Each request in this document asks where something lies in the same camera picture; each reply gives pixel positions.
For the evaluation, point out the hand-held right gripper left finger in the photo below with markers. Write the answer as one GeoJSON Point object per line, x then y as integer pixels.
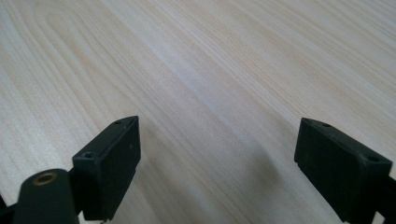
{"type": "Point", "coordinates": [107, 168]}

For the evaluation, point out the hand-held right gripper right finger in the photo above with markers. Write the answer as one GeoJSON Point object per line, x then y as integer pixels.
{"type": "Point", "coordinates": [339, 168]}

